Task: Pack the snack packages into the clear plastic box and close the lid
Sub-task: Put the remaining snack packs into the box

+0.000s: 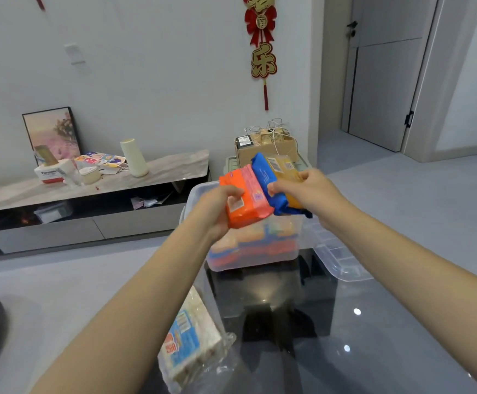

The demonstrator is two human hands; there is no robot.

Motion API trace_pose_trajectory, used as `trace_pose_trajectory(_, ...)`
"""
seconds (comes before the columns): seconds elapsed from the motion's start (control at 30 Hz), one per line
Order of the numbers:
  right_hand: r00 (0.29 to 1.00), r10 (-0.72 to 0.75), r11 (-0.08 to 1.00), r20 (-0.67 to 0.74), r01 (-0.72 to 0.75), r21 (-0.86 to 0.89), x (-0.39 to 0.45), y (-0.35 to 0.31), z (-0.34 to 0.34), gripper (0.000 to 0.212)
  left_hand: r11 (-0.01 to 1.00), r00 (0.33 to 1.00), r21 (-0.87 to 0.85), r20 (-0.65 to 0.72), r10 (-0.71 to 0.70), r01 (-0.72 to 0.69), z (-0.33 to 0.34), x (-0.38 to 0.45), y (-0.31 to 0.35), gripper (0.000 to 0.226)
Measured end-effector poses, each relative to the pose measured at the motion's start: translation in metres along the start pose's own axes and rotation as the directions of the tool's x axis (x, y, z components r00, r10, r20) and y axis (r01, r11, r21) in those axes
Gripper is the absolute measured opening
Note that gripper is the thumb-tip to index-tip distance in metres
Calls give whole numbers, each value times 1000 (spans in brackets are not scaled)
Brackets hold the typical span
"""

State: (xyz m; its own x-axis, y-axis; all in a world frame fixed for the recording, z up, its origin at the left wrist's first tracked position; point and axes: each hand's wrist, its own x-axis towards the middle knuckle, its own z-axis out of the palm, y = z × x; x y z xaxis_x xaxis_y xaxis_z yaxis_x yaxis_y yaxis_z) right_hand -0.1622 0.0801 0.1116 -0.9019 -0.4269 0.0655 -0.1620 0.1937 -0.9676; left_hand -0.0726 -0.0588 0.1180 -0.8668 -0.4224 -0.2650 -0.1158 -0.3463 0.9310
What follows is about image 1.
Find person's left hand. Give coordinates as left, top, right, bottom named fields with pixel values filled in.
left=184, top=186, right=245, bottom=244

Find person's right hand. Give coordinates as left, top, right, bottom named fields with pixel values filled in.
left=267, top=168, right=349, bottom=231

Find orange snack packet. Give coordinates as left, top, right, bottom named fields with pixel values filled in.
left=219, top=164, right=275, bottom=229

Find yellow snack packet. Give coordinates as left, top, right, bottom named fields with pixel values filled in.
left=266, top=155, right=305, bottom=210

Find blue snack packet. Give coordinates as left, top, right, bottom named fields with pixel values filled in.
left=251, top=152, right=314, bottom=219

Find person's left forearm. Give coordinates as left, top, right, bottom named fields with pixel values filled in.
left=29, top=216, right=223, bottom=394

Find person's right forearm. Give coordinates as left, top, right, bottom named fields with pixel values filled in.
left=315, top=203, right=477, bottom=394

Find brown cardboard box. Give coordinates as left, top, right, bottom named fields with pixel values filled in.
left=234, top=134, right=300, bottom=168

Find pile of colourful packets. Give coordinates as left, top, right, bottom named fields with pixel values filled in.
left=207, top=217, right=300, bottom=268

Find clear plastic storage box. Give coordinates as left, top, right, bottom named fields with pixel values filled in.
left=180, top=180, right=305, bottom=272

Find loose papers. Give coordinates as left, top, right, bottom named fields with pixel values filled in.
left=131, top=193, right=174, bottom=211

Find clear plastic box lid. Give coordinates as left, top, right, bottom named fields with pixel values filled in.
left=302, top=217, right=373, bottom=282

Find white cylinder vase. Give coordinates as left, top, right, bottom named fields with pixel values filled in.
left=120, top=138, right=149, bottom=178

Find red gold hanging decoration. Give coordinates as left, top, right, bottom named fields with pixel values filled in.
left=242, top=0, right=278, bottom=111

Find grey door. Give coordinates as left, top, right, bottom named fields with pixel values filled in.
left=347, top=0, right=439, bottom=152

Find grey marble-top tv cabinet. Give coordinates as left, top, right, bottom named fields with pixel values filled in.
left=0, top=149, right=212, bottom=260

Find colourful printed cards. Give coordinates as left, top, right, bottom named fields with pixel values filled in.
left=74, top=152, right=127, bottom=175

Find white tape roll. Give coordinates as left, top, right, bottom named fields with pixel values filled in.
left=78, top=166, right=102, bottom=186

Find clear bag of white biscuits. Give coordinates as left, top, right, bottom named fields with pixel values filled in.
left=157, top=286, right=237, bottom=394

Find white tissue pack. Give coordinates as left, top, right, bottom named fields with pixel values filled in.
left=34, top=159, right=77, bottom=184

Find brown cardboard piece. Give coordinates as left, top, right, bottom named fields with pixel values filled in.
left=34, top=145, right=59, bottom=166

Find black framed pink picture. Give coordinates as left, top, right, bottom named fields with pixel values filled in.
left=22, top=106, right=82, bottom=165

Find tangle of white cables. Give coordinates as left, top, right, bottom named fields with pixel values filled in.
left=244, top=118, right=299, bottom=147

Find white wall switch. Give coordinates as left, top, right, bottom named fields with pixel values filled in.
left=64, top=43, right=86, bottom=66

